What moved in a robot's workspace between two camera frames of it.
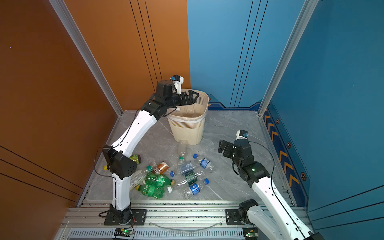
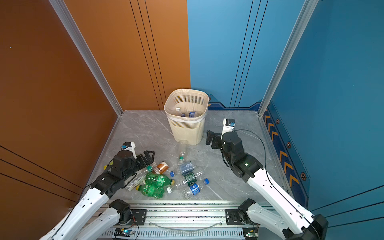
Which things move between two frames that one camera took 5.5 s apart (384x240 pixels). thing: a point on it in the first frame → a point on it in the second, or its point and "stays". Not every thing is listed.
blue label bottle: (194, 188) stays
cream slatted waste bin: (187, 122) stays
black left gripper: (191, 101) → (149, 160)
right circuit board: (250, 233) stays
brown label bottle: (161, 168) stays
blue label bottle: (204, 162) → (195, 114)
